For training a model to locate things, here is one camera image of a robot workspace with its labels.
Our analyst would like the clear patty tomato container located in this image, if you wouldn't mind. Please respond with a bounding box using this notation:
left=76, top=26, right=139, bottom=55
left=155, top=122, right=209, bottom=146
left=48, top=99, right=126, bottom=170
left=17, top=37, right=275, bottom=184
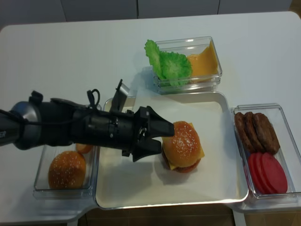
left=230, top=103, right=301, bottom=213

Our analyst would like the yellow cheese slice in container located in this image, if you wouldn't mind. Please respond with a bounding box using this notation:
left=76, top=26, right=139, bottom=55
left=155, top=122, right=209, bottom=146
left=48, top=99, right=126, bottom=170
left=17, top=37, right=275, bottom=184
left=187, top=41, right=218, bottom=83

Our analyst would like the middle red tomato slice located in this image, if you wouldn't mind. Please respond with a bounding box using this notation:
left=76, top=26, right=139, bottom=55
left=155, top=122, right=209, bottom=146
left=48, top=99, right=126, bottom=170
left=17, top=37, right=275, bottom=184
left=254, top=153, right=276, bottom=194

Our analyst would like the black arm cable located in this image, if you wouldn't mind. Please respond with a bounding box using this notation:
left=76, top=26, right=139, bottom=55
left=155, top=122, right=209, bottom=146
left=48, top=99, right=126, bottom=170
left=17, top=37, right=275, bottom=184
left=0, top=89, right=118, bottom=128

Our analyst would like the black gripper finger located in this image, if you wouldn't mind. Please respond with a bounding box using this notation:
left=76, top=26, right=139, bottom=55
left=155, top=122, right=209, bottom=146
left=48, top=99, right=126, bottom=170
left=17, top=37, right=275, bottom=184
left=132, top=138, right=162, bottom=162
left=148, top=107, right=174, bottom=138

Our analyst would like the bottom bun on tray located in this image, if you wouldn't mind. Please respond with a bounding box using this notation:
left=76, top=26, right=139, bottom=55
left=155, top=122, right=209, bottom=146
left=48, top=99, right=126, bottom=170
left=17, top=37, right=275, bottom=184
left=162, top=156, right=201, bottom=174

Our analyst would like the brown patty on burger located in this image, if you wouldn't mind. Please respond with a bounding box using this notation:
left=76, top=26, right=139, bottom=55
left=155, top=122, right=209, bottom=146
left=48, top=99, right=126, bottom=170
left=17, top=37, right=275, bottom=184
left=161, top=152, right=201, bottom=172

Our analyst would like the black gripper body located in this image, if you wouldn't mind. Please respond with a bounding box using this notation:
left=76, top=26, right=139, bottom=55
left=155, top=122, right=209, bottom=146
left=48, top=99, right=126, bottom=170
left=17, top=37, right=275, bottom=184
left=84, top=107, right=149, bottom=157

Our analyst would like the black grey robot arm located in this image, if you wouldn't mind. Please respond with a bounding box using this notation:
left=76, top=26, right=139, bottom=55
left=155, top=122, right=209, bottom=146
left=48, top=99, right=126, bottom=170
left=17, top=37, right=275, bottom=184
left=0, top=90, right=174, bottom=161

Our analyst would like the middle brown meat patty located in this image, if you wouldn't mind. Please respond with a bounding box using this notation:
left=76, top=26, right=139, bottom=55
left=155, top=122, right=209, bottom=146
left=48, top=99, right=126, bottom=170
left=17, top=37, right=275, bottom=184
left=244, top=112, right=265, bottom=153

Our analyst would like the left red tomato slice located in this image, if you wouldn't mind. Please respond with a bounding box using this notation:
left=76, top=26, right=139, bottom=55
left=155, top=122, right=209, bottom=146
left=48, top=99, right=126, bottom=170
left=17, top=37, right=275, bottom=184
left=248, top=153, right=268, bottom=194

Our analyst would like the green lettuce leaf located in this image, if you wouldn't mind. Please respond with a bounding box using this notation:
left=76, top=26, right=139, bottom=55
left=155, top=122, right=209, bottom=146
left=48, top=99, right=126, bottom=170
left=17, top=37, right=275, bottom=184
left=144, top=40, right=192, bottom=87

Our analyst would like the brown meat patty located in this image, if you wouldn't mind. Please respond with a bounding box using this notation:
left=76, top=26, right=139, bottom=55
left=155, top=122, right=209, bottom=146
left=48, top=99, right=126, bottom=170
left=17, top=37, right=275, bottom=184
left=234, top=112, right=255, bottom=153
left=252, top=113, right=280, bottom=155
left=244, top=112, right=265, bottom=153

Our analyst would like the orange bottom bun piece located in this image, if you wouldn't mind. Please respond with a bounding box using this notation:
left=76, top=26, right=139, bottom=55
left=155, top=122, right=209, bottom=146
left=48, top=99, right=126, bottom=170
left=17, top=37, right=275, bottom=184
left=76, top=144, right=93, bottom=154

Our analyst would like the white paper sheet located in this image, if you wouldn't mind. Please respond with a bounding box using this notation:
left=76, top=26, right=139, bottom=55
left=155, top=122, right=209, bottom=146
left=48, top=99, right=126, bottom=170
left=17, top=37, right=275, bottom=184
left=119, top=92, right=247, bottom=202

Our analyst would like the clear bun container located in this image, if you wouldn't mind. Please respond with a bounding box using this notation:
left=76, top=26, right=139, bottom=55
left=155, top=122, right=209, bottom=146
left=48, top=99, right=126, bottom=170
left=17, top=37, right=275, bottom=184
left=33, top=144, right=99, bottom=200

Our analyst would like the sesame bun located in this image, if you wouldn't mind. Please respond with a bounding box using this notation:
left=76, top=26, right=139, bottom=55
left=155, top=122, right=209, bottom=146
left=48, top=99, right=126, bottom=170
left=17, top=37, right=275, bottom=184
left=48, top=151, right=86, bottom=190
left=162, top=121, right=202, bottom=167

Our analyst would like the white serving tray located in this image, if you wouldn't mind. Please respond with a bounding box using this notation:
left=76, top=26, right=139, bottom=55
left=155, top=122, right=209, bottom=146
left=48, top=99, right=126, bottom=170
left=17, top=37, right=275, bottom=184
left=95, top=91, right=248, bottom=209

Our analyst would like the left brown meat patty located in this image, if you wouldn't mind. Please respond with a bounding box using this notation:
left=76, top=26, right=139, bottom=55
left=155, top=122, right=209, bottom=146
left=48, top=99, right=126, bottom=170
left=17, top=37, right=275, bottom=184
left=234, top=112, right=255, bottom=153

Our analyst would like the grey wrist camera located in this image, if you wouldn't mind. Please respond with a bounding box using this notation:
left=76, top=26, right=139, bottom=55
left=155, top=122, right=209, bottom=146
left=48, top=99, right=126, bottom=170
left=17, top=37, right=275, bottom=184
left=110, top=79, right=130, bottom=112

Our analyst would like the right brown meat patty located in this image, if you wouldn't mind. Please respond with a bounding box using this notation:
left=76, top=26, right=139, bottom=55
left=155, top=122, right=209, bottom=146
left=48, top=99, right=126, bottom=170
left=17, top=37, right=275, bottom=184
left=252, top=113, right=280, bottom=155

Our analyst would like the clear lettuce cheese container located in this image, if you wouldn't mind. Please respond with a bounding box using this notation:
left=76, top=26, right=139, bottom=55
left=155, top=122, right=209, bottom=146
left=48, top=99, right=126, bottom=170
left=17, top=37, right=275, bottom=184
left=154, top=36, right=222, bottom=94

